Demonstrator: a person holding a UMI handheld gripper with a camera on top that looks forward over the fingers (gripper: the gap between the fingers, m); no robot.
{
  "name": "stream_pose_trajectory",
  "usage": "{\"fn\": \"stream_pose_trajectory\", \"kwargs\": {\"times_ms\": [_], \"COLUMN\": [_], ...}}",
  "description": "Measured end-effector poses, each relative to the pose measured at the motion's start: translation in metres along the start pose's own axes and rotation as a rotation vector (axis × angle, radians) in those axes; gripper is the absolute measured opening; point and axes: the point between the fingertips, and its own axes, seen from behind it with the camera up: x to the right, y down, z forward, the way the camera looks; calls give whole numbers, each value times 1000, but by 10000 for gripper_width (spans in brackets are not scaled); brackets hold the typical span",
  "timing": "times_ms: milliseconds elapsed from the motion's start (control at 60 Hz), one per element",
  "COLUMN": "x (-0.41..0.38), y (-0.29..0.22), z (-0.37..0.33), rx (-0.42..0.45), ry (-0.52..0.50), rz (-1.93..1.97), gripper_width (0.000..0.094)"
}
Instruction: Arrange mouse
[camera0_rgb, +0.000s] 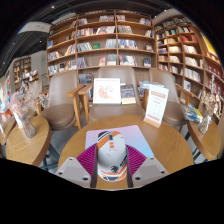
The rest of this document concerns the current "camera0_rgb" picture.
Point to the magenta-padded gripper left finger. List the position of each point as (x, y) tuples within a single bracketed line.
[(72, 170)]

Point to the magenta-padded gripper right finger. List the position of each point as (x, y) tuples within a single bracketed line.
[(150, 170)]

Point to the white orange black computer mouse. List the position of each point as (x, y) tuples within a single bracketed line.
[(111, 156)]

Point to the pink blue gradient mouse pad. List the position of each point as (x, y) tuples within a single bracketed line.
[(140, 141)]

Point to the round wooden side table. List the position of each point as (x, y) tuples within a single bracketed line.
[(28, 146)]

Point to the glass vase with pink flowers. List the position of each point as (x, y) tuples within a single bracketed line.
[(28, 128)]

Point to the wooden table with black legs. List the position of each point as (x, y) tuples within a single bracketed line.
[(206, 141)]

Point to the beige wooden-armed armchair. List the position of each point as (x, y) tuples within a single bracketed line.
[(175, 111), (60, 106), (113, 111)]

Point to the white red sign stand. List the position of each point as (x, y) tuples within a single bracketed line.
[(156, 105)]

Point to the glass vase with pale flowers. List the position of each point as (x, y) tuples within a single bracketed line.
[(204, 125)]

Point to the stack of colourful books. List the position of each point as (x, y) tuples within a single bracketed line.
[(192, 114)]

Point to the small white table sign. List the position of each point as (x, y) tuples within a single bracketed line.
[(18, 121)]

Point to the dark cover book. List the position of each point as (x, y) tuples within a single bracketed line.
[(128, 93)]

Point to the white framed floral picture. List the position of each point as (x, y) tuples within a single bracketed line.
[(106, 90)]

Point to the small distant wooden bookshelf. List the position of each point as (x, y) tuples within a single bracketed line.
[(21, 71)]

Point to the curved wooden bookshelf with books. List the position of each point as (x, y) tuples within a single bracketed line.
[(186, 53)]

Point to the wide wooden bookshelf with books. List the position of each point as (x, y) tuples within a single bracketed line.
[(100, 36)]

